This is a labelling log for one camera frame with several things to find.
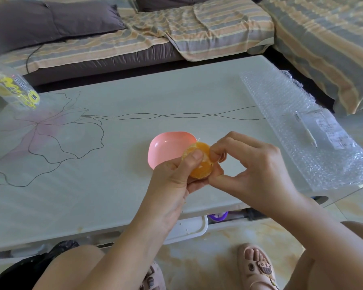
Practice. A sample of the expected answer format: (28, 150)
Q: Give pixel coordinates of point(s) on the person's right forearm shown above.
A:
(329, 241)

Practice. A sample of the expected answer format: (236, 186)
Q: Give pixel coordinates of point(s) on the person's right foot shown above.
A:
(257, 264)

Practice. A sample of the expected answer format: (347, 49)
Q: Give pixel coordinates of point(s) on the clear bottle yellow label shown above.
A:
(15, 90)

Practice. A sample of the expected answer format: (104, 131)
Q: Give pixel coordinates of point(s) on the dark brown sofa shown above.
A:
(109, 61)

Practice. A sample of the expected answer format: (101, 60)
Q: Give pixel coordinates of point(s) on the white plastic container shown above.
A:
(193, 228)

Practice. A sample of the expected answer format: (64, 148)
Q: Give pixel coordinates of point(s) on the thin white stick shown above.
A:
(308, 132)

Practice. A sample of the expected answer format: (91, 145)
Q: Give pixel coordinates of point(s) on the person's left leg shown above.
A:
(69, 267)

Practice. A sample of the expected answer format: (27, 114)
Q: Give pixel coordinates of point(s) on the grey upright cushion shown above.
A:
(172, 1)

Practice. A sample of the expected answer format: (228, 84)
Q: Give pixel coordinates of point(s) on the grey flat pillow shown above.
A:
(54, 21)

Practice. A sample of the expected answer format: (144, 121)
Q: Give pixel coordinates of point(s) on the person's right leg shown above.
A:
(299, 274)

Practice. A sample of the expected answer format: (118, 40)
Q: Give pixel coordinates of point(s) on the black plastic bag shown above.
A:
(18, 268)

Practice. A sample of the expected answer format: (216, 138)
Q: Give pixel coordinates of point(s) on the person's left foot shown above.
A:
(155, 280)

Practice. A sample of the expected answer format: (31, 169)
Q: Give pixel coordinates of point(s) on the clear plastic bag paper label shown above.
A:
(329, 129)

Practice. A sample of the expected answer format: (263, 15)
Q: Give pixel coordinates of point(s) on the person's left forearm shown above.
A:
(127, 262)

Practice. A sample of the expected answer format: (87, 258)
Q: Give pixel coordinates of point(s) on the person's left hand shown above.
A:
(166, 193)

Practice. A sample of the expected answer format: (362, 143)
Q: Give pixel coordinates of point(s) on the person's foot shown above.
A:
(155, 280)
(257, 264)

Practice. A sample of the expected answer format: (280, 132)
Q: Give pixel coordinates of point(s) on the pink plastic dish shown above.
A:
(166, 146)

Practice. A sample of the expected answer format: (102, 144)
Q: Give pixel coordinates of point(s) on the orange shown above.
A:
(205, 169)

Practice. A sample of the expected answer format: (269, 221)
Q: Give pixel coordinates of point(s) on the person's right hand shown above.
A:
(266, 178)

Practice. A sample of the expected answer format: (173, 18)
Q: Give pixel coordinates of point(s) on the person's leg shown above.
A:
(69, 267)
(299, 274)

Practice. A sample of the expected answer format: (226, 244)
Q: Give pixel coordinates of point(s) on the clear bubble wrap sheet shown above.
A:
(272, 96)

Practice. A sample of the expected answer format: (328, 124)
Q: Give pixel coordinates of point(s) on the black box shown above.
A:
(258, 214)

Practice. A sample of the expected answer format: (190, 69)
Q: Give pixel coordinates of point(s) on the striped sofa sheet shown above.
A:
(323, 36)
(224, 28)

